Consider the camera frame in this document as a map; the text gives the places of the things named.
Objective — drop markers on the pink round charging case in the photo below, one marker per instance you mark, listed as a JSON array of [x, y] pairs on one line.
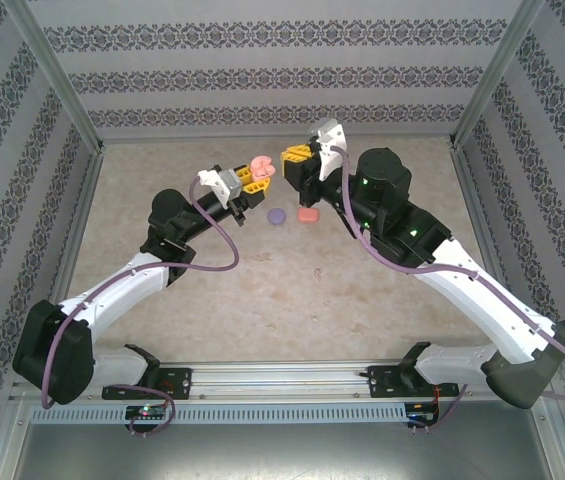
[[262, 165]]

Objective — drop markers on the purple round charging case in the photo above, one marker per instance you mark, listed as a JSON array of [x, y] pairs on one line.
[[277, 216]]

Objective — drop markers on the coral earbud charging case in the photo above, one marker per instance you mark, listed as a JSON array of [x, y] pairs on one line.
[[308, 215]]

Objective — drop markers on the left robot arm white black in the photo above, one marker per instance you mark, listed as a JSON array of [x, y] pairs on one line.
[[112, 292]]

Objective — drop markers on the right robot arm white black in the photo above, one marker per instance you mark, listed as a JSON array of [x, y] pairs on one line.
[[487, 305]]

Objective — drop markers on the steel sheet panel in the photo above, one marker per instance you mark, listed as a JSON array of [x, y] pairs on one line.
[[282, 455]]

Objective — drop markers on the thin wall base strip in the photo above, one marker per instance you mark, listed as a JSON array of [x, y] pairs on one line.
[[187, 135]]

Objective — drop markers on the aluminium side floor rail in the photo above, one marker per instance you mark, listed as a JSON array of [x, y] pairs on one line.
[[477, 210], [71, 235]]

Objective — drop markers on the aluminium frame post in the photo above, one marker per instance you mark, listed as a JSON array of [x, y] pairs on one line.
[[497, 75], [54, 75]]

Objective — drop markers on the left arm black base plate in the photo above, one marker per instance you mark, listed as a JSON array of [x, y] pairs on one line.
[[179, 382]]

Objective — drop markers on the aluminium mounting rail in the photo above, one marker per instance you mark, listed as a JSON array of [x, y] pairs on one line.
[[282, 380]]

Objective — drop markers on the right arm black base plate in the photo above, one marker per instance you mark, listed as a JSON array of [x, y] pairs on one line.
[[382, 382]]

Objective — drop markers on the aluminium frame bar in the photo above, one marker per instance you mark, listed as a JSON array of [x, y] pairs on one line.
[[6, 440], [562, 440]]

